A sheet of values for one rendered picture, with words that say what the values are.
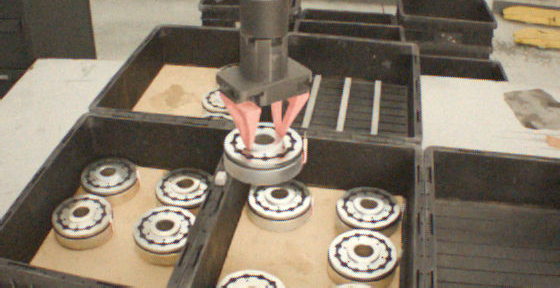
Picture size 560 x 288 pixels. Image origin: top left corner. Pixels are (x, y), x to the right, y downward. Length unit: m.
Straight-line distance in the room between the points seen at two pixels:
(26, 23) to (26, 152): 0.95
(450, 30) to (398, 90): 1.13
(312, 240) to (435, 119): 0.67
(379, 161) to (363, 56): 0.40
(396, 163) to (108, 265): 0.49
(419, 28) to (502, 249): 1.58
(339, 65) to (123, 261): 0.69
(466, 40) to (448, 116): 0.98
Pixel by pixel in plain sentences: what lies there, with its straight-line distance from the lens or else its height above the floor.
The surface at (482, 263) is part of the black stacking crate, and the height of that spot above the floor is 0.83.
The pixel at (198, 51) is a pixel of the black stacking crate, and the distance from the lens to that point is 1.45.
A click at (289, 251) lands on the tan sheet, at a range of 0.95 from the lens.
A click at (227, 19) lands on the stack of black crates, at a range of 2.49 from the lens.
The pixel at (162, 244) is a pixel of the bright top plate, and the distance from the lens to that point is 0.93.
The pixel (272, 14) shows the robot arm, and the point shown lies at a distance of 0.70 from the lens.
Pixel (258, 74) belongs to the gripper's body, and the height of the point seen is 1.15.
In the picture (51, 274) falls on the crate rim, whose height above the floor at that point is 0.93.
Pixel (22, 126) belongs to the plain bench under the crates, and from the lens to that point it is 1.60.
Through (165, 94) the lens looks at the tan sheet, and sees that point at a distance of 1.36.
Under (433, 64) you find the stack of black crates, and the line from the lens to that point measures 2.40.
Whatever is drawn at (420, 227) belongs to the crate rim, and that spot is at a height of 0.93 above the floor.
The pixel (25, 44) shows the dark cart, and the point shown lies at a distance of 2.42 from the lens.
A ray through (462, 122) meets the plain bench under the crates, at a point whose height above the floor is 0.70.
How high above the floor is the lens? 1.49
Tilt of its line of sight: 33 degrees down
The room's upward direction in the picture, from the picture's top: straight up
